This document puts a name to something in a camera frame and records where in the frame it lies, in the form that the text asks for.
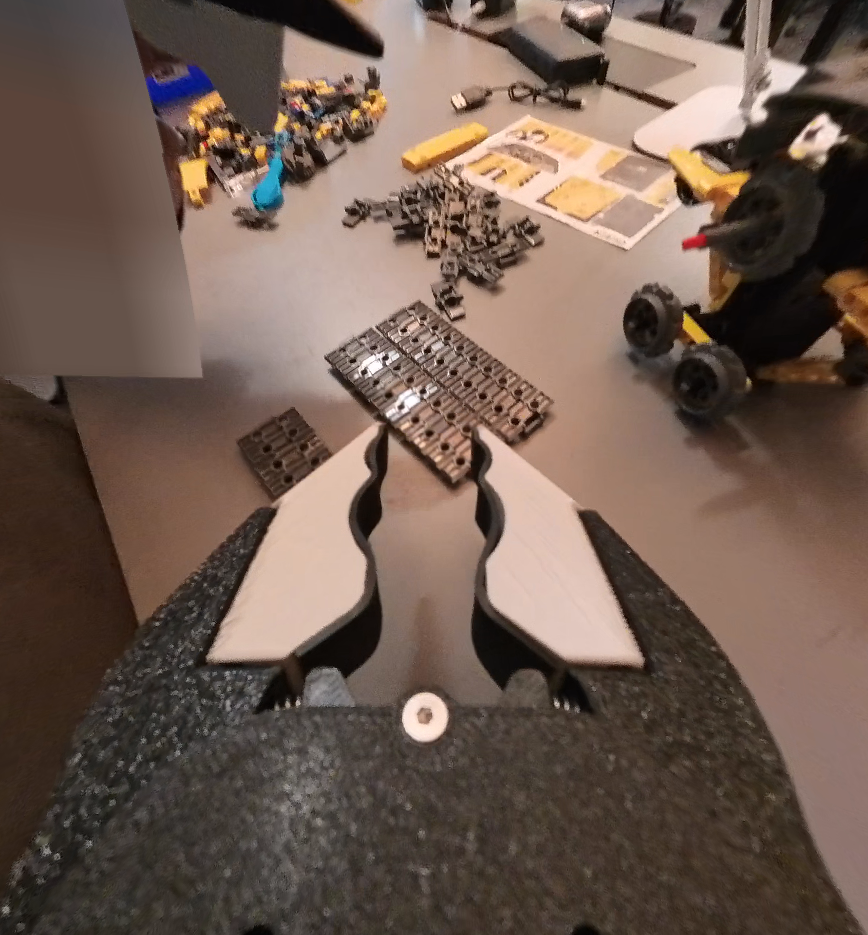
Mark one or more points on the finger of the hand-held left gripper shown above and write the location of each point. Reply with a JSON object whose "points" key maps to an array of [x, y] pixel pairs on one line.
{"points": [[317, 22]]}

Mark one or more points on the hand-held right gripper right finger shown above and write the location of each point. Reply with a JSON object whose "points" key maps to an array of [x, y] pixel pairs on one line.
{"points": [[558, 584]]}

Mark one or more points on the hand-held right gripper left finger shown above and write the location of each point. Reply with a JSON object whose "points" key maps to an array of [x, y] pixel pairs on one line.
{"points": [[295, 577]]}

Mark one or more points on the short dark grey track strip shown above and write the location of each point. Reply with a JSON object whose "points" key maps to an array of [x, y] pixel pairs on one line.
{"points": [[280, 453]]}

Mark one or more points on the dark grey track link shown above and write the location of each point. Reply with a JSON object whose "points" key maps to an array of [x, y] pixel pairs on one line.
{"points": [[448, 299]]}

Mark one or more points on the blue plastic storage bin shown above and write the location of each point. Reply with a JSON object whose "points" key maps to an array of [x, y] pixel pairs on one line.
{"points": [[182, 84]]}

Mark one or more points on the pile of yellow black bricks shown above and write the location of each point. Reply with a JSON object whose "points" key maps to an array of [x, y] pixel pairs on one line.
{"points": [[310, 109]]}

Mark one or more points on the teal brick separator tool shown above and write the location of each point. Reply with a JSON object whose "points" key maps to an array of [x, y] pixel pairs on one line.
{"points": [[269, 186]]}

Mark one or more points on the small black brick piece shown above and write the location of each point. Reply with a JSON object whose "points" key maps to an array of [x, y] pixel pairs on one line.
{"points": [[255, 217]]}

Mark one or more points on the long yellow brick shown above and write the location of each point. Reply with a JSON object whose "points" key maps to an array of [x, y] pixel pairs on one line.
{"points": [[445, 146]]}

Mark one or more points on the pile of loose track links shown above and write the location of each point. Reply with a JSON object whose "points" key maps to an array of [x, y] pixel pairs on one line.
{"points": [[448, 212]]}

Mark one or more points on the black power adapter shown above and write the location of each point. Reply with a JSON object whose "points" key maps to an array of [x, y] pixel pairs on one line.
{"points": [[558, 47]]}

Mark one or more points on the small grey oval device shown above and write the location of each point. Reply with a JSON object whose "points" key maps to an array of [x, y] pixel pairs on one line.
{"points": [[587, 14]]}

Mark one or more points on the yellow black sticker sheet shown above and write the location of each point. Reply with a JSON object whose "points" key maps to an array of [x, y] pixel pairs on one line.
{"points": [[573, 182]]}

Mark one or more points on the yellow black brick vehicle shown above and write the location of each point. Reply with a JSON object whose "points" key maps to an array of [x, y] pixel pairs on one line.
{"points": [[792, 292]]}

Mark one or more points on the white book stand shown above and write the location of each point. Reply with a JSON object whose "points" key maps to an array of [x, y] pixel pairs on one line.
{"points": [[697, 124]]}

